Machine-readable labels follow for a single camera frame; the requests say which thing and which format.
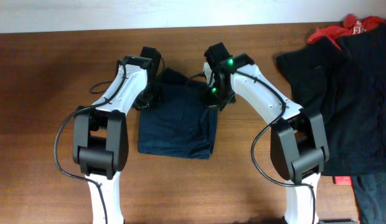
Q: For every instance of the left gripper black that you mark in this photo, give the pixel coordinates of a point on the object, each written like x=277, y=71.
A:
x=140, y=105

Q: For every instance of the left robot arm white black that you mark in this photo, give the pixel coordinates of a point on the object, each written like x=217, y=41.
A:
x=100, y=137

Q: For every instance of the red t-shirt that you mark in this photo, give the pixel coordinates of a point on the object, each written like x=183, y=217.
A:
x=352, y=25

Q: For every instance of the black t-shirt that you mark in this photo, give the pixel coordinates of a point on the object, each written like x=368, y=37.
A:
x=346, y=83

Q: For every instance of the grey dark garment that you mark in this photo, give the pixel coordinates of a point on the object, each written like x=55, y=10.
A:
x=370, y=196

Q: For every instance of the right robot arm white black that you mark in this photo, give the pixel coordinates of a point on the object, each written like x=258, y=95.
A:
x=298, y=144

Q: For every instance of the small red object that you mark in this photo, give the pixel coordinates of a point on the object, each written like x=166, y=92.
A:
x=342, y=180

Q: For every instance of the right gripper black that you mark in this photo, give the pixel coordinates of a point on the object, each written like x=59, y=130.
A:
x=213, y=102

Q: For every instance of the dark blue shirt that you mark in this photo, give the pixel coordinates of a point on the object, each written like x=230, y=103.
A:
x=180, y=126

